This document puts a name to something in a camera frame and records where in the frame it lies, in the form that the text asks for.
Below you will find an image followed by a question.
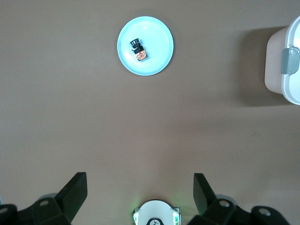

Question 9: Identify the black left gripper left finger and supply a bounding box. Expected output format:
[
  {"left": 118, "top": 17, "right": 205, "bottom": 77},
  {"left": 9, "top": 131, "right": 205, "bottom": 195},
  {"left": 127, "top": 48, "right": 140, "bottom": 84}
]
[{"left": 0, "top": 172, "right": 88, "bottom": 225}]

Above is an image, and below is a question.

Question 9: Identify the light blue round plate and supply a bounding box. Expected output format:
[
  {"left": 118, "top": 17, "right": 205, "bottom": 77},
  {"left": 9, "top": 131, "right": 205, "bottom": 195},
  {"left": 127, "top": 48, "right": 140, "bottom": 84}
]
[{"left": 117, "top": 15, "right": 175, "bottom": 76}]

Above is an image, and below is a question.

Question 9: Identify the black orange push-button switch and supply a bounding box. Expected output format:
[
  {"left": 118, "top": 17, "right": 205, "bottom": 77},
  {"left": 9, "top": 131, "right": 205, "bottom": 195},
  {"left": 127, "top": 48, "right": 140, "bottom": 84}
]
[{"left": 129, "top": 37, "right": 149, "bottom": 62}]

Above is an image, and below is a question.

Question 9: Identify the white lidded container box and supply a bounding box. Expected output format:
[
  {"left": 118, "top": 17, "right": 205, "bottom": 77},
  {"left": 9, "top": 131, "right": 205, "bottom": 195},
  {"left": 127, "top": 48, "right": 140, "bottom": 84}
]
[{"left": 264, "top": 16, "right": 300, "bottom": 105}]

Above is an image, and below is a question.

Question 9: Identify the brown table cover mat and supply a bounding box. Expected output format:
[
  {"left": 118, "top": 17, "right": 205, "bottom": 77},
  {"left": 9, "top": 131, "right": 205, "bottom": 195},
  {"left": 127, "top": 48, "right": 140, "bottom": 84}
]
[{"left": 0, "top": 0, "right": 300, "bottom": 225}]

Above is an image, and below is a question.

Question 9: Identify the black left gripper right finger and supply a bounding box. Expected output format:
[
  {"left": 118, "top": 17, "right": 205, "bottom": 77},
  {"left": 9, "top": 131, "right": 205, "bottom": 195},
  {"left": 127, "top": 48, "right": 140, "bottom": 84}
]
[{"left": 188, "top": 173, "right": 288, "bottom": 225}]

